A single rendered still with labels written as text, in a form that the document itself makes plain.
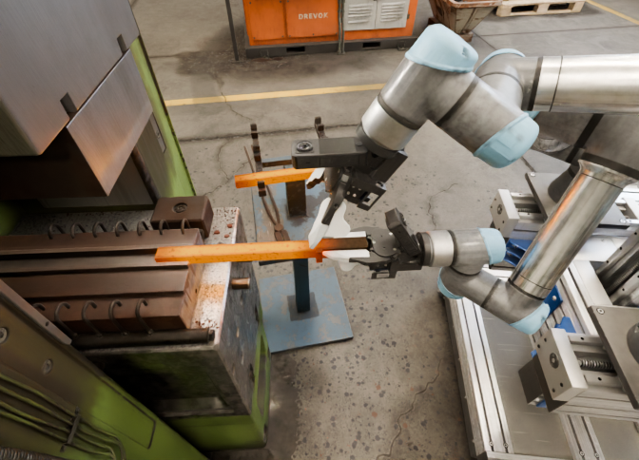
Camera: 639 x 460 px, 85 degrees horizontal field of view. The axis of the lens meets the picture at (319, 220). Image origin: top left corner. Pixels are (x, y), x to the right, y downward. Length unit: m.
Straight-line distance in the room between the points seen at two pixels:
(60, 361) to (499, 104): 0.71
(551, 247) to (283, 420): 1.18
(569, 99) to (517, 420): 1.17
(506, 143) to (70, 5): 0.51
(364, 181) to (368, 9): 3.81
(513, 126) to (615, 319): 0.67
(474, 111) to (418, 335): 1.40
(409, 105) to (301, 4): 3.69
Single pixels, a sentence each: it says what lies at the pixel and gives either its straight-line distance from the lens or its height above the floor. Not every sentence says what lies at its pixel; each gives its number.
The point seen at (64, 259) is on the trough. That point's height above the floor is 0.99.
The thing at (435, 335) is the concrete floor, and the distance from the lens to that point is 1.80.
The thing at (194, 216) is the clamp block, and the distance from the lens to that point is 0.85.
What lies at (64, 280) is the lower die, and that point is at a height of 0.99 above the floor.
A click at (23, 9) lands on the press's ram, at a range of 0.43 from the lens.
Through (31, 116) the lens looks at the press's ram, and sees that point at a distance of 0.40.
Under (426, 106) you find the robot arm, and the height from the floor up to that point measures 1.33.
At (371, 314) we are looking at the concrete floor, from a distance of 1.78.
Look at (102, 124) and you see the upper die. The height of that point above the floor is 1.33.
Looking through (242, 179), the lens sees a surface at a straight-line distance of 0.96.
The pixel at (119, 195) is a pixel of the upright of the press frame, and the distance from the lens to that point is 1.01.
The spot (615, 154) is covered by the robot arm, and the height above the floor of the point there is 1.20.
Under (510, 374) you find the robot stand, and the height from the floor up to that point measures 0.21.
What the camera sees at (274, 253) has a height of 1.01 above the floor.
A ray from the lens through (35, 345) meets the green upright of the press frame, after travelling 0.64.
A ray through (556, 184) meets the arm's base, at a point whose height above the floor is 0.86.
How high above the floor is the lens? 1.56
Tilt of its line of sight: 47 degrees down
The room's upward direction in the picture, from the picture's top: straight up
